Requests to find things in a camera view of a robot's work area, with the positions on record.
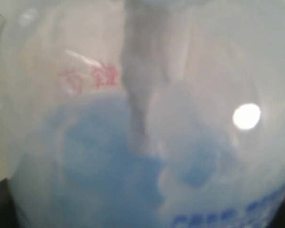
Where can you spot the blue pump soap bottle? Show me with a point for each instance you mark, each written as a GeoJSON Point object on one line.
{"type": "Point", "coordinates": [144, 113]}

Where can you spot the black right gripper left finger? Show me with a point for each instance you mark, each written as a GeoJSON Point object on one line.
{"type": "Point", "coordinates": [8, 216]}

